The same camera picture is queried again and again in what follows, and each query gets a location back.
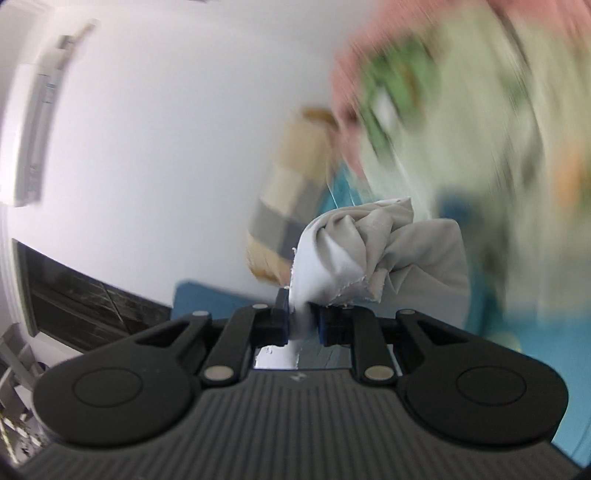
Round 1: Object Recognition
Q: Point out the pink fleece blanket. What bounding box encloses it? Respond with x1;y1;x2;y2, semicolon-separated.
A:
330;0;490;176

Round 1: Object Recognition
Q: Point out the green fleece cartoon blanket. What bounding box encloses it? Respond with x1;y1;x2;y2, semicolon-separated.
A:
355;0;591;324

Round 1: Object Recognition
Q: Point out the teal patterned bed sheet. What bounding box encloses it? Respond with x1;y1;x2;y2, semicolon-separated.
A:
323;166;591;467

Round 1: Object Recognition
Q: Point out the checked beige grey pillow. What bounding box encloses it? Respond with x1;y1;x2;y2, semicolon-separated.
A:
245;108;340;284

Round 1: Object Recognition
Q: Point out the dark window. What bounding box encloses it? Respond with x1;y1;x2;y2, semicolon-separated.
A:
11;237;174;354

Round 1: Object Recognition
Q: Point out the light grey polo shirt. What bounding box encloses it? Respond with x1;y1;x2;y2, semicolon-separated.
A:
253;198;469;370

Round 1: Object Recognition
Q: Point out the white air conditioner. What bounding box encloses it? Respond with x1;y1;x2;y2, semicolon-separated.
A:
9;18;100;208

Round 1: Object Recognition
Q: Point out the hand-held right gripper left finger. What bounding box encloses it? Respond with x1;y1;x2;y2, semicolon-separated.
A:
134;287;293;384

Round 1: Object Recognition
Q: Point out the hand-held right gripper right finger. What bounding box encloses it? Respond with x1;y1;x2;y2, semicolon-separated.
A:
316;305;467;384

